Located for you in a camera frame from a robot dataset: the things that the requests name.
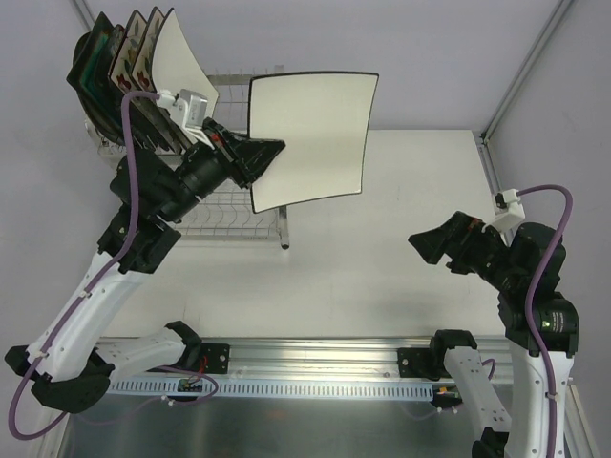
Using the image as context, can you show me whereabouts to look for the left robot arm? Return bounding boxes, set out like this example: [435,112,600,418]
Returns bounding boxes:
[5,118,285,414]

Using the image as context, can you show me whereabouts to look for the round silver-rimmed cream plate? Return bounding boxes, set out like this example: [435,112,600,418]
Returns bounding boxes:
[67,31,124,145]

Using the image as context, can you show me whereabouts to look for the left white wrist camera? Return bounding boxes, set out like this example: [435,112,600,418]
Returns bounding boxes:
[157,89,213,148]

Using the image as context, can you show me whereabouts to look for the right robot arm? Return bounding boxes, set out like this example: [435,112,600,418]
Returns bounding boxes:
[408,212,579,457]

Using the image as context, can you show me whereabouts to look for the cream floral square plate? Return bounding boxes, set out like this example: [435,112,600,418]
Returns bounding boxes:
[109,10,147,94]

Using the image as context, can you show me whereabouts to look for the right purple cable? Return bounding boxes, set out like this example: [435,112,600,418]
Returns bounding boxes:
[400,184,574,458]

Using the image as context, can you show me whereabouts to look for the stainless steel dish rack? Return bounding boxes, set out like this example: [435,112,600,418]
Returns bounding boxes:
[83,71,293,252]

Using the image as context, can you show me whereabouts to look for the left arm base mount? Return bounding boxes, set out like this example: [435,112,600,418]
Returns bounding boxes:
[198,343,231,375]

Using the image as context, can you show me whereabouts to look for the dark square teal-centre plate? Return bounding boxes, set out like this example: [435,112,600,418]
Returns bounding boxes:
[67,12,124,146]

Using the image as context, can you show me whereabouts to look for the white slotted cable duct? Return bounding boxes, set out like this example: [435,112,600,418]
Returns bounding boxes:
[108,376,433,402]

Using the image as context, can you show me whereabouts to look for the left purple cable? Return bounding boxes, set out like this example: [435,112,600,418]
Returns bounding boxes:
[8,91,221,440]

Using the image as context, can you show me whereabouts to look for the purple cable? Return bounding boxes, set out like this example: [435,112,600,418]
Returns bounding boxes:
[400,184,574,458]
[8,91,221,440]

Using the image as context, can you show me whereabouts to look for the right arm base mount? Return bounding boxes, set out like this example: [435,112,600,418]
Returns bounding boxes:
[396,347,449,382]

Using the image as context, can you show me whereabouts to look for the aluminium frame rail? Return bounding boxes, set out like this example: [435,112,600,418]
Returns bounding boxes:
[56,333,574,385]

